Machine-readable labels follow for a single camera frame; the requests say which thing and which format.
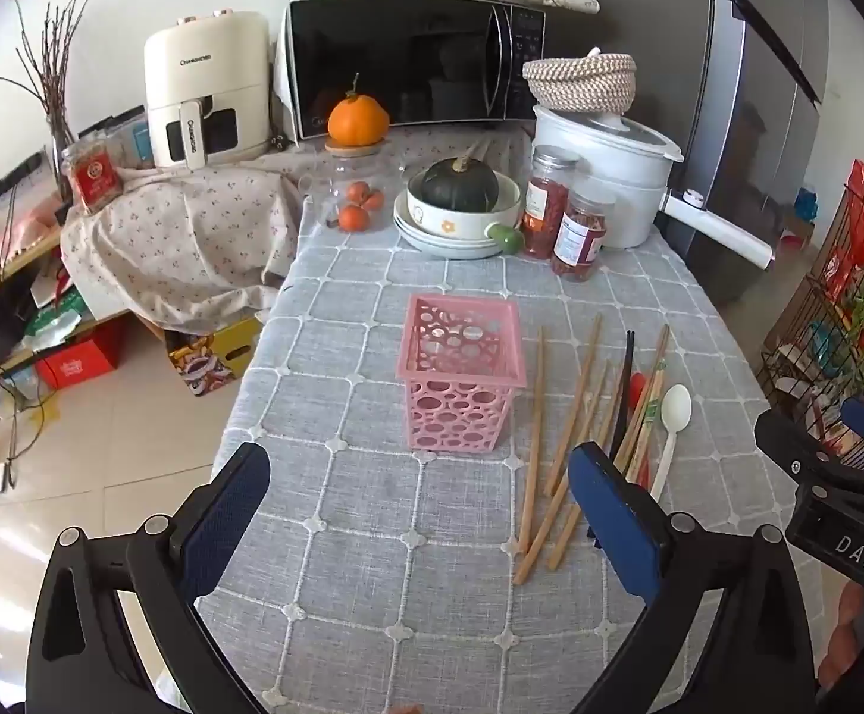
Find dark green pumpkin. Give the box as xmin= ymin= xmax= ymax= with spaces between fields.
xmin=421 ymin=156 xmax=500 ymax=213

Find wooden shelf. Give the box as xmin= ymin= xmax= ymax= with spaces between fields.
xmin=0 ymin=223 xmax=136 ymax=403

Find black microwave oven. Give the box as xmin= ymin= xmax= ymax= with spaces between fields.
xmin=276 ymin=0 xmax=548 ymax=146

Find clear jar red label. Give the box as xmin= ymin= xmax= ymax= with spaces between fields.
xmin=60 ymin=141 xmax=122 ymax=215

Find plain wooden chopstick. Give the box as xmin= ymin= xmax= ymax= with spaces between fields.
xmin=548 ymin=364 xmax=627 ymax=572
xmin=512 ymin=359 xmax=613 ymax=586
xmin=545 ymin=313 xmax=604 ymax=499

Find woven rope basket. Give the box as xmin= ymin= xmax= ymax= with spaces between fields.
xmin=522 ymin=48 xmax=637 ymax=114

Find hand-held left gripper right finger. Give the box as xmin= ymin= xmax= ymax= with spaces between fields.
xmin=566 ymin=441 xmax=820 ymax=714

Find dark wire rack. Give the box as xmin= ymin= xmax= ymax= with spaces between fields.
xmin=759 ymin=164 xmax=864 ymax=462

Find beige floral cloth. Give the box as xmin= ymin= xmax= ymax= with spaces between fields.
xmin=60 ymin=141 xmax=314 ymax=332

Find white plate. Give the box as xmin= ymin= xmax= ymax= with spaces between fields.
xmin=395 ymin=215 xmax=526 ymax=260
xmin=393 ymin=189 xmax=526 ymax=250

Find red packet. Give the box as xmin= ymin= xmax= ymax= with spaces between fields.
xmin=822 ymin=159 xmax=864 ymax=299

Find yellow printed cardboard box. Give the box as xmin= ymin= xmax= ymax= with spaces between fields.
xmin=165 ymin=316 xmax=264 ymax=397

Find white electric cooking pot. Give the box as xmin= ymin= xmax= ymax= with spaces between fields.
xmin=532 ymin=104 xmax=775 ymax=269

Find white flower bowl green handle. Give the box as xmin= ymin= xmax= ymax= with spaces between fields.
xmin=406 ymin=170 xmax=526 ymax=254

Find pink perforated utensil basket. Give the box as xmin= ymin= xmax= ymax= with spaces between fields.
xmin=395 ymin=293 xmax=528 ymax=453

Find grey checked tablecloth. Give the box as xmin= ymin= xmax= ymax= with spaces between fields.
xmin=192 ymin=126 xmax=827 ymax=714

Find red cardboard box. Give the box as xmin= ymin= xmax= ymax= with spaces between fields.
xmin=34 ymin=320 xmax=124 ymax=392

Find large orange with stem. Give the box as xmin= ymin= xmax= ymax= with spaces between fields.
xmin=328 ymin=73 xmax=390 ymax=146

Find person's right hand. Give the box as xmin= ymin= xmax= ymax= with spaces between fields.
xmin=822 ymin=580 xmax=864 ymax=693

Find white plastic spoon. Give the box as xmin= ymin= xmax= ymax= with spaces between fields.
xmin=650 ymin=384 xmax=693 ymax=499

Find cream air fryer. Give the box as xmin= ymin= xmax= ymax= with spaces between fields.
xmin=143 ymin=11 xmax=273 ymax=168

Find plastic jar of red snacks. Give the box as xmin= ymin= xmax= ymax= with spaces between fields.
xmin=521 ymin=145 xmax=580 ymax=260
xmin=551 ymin=189 xmax=618 ymax=282

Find black chopstick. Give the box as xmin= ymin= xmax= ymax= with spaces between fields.
xmin=609 ymin=329 xmax=633 ymax=462
xmin=614 ymin=331 xmax=637 ymax=462

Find light chopstick green print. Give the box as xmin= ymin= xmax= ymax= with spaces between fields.
xmin=616 ymin=323 xmax=672 ymax=464
xmin=627 ymin=359 xmax=669 ymax=478

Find grey refrigerator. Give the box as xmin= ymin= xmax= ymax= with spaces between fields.
xmin=681 ymin=0 xmax=831 ymax=306

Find glass jar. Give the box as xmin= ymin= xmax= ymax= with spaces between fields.
xmin=311 ymin=141 xmax=407 ymax=233

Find light blue carton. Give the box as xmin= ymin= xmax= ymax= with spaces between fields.
xmin=79 ymin=105 xmax=154 ymax=168

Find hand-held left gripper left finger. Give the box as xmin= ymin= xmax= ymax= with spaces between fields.
xmin=26 ymin=442 xmax=273 ymax=714

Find red plastic spoon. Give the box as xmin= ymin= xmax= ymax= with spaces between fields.
xmin=627 ymin=374 xmax=652 ymax=488

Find dry bare branches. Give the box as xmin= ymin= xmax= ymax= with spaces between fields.
xmin=0 ymin=0 xmax=98 ymax=165

